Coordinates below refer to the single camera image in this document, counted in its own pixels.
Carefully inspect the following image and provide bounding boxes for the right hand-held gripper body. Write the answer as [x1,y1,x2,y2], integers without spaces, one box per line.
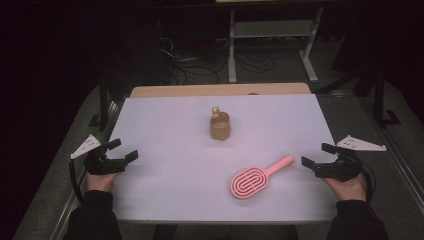
[314,134,388,183]

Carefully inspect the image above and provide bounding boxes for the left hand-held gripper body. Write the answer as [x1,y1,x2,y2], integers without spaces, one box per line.
[69,134,127,176]

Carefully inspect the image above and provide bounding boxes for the pink hairbrush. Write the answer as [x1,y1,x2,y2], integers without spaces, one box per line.
[229,153,296,200]

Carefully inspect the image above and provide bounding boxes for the tan cup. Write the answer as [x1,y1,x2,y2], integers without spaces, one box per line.
[209,105,232,142]

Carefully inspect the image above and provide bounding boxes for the person's left hand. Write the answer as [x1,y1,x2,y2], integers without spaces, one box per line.
[87,171,119,193]

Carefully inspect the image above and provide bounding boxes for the person's right hand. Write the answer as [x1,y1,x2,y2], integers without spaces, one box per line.
[321,173,368,203]

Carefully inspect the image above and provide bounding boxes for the black metal stand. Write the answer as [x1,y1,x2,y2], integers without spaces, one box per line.
[372,66,403,129]
[88,79,114,132]

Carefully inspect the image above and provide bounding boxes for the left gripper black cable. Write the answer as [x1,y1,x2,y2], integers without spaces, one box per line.
[68,159,84,205]

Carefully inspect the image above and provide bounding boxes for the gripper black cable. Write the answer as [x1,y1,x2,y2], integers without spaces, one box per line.
[68,159,84,205]
[361,162,378,205]

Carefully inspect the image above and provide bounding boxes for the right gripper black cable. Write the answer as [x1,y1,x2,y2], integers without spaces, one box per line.
[361,162,378,205]

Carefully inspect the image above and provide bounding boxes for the metal floor rail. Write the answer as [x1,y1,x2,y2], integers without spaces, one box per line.
[359,97,424,215]
[49,101,120,240]

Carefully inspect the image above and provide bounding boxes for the black floor cables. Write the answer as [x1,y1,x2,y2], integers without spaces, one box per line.
[158,35,278,85]

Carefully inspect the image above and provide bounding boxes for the white metal desk frame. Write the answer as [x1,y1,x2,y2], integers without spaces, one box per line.
[228,7,325,84]

